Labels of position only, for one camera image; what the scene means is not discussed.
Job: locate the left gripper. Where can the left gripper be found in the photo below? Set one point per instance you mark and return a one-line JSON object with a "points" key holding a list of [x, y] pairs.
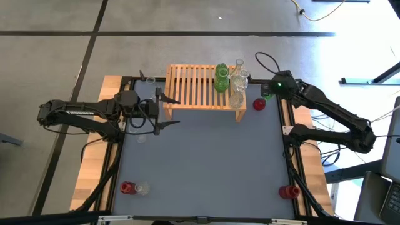
{"points": [[148, 109]]}

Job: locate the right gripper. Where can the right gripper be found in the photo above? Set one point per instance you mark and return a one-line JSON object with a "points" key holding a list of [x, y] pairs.
{"points": [[284, 86]]}

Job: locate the slim green glass vase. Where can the slim green glass vase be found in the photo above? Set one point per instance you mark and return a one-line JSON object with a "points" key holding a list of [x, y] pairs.
{"points": [[269, 97]]}

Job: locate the red bag-shaped glass vase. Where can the red bag-shaped glass vase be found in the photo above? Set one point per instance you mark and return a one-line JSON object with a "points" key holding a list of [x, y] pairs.
{"points": [[259, 104]]}

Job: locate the clear glass carafe vase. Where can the clear glass carafe vase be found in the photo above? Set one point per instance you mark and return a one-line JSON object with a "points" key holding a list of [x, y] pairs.
{"points": [[152, 83]]}

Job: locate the tall clear glass carafe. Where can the tall clear glass carafe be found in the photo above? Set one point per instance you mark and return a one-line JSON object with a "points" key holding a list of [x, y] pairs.
{"points": [[141, 138]]}

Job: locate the clear wide-mouth glass vase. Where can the clear wide-mouth glass vase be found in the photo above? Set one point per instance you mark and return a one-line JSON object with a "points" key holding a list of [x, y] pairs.
{"points": [[240, 82]]}

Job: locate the clear conical glass vase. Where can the clear conical glass vase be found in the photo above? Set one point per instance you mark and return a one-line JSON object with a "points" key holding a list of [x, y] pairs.
{"points": [[237, 73]]}

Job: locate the clear ribbed glass vase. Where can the clear ribbed glass vase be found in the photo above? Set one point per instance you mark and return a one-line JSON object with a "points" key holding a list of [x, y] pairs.
{"points": [[236, 100]]}

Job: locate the round green glass bottle vase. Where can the round green glass bottle vase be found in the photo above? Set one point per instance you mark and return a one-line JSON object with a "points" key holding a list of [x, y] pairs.
{"points": [[222, 84]]}

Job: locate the red glass bottle vase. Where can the red glass bottle vase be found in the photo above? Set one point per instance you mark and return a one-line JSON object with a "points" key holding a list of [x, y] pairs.
{"points": [[127, 187]]}

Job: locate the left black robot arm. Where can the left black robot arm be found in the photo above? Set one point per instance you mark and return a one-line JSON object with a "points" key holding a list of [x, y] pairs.
{"points": [[78, 112]]}

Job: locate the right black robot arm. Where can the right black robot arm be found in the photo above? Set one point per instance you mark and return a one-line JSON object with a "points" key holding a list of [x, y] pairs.
{"points": [[331, 106]]}

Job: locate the wooden slatted shelf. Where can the wooden slatted shelf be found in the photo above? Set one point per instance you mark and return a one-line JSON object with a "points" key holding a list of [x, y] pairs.
{"points": [[193, 87]]}

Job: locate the black floor stand leg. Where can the black floor stand leg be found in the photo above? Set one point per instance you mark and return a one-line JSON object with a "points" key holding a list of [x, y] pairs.
{"points": [[343, 173], [356, 80]]}

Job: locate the small clear cut-glass vase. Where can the small clear cut-glass vase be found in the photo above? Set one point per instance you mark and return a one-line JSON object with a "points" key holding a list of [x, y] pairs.
{"points": [[143, 189]]}

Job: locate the wooden side board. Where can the wooden side board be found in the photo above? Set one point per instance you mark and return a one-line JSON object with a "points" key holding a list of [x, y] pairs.
{"points": [[312, 175], [90, 162]]}

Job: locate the red square glass vase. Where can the red square glass vase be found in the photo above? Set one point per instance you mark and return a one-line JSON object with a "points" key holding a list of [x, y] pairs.
{"points": [[286, 192]]}

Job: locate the grey laptop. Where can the grey laptop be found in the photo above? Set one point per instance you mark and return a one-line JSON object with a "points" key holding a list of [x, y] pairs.
{"points": [[392, 140]]}

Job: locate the grey floor foot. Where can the grey floor foot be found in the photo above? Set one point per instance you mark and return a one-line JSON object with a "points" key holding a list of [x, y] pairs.
{"points": [[11, 139]]}

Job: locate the white corner bracket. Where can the white corner bracket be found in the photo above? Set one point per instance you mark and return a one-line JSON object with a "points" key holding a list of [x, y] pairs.
{"points": [[287, 130]]}

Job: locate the black table frame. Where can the black table frame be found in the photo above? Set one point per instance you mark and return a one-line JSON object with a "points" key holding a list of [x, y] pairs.
{"points": [[110, 200]]}

